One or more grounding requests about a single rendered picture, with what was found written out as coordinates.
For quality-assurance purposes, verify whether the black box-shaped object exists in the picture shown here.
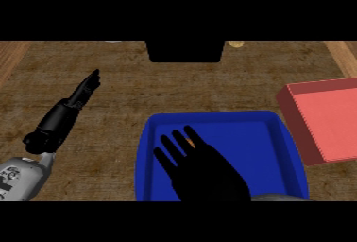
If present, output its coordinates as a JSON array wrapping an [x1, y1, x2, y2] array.
[[144, 41, 228, 63]]

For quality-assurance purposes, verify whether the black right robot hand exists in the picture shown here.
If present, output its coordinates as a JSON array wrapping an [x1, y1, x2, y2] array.
[[152, 125, 253, 202]]

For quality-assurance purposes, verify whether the red cardboard box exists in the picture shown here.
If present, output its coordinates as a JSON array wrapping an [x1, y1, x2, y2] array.
[[275, 77, 357, 167]]

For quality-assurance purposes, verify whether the blue plastic tray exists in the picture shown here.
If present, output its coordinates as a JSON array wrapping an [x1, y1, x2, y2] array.
[[135, 110, 312, 202]]

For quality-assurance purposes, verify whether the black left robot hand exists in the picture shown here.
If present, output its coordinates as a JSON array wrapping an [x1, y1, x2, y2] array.
[[23, 68, 102, 155]]

